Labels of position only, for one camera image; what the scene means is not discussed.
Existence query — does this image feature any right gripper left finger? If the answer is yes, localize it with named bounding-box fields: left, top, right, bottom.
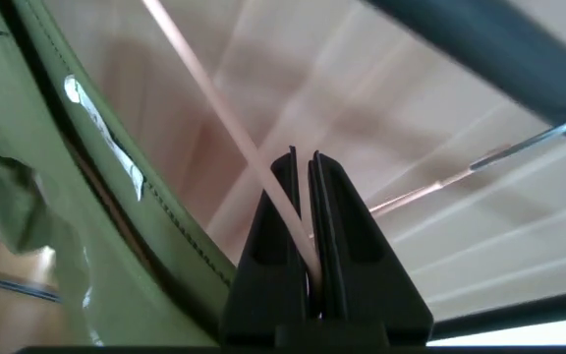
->
left=219, top=145, right=313, bottom=345

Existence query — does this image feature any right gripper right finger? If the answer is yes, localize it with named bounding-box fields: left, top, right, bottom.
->
left=308, top=150, right=434, bottom=345

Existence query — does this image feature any pink clothes hanger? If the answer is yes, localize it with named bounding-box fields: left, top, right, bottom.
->
left=140, top=0, right=566, bottom=291

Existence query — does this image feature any green long-sleeved shirt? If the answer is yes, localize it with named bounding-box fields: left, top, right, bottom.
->
left=0, top=0, right=238, bottom=346

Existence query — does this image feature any beige curtain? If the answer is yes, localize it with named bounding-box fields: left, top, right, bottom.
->
left=41, top=0, right=566, bottom=324

